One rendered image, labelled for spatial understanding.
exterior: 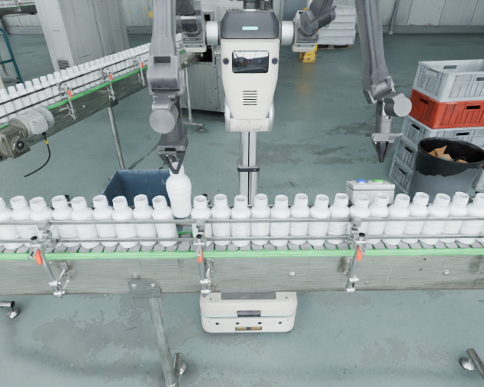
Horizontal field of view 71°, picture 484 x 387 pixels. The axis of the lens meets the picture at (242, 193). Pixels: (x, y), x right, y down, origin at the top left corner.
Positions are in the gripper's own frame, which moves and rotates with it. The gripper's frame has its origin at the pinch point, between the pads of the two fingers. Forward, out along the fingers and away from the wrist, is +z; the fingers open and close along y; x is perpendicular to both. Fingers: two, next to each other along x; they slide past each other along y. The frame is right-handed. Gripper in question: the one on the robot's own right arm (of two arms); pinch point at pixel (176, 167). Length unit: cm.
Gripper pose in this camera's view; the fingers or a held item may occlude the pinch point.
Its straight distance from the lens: 94.5
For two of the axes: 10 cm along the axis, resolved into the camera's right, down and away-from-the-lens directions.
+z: 0.0, 8.3, 5.5
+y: 0.2, 5.5, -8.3
